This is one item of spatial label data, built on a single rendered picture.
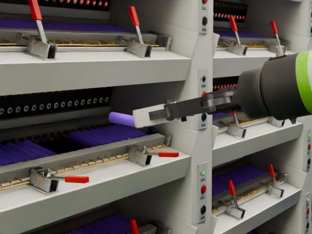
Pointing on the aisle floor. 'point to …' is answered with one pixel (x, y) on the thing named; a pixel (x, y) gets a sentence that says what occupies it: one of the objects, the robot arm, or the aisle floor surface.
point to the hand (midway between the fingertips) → (156, 114)
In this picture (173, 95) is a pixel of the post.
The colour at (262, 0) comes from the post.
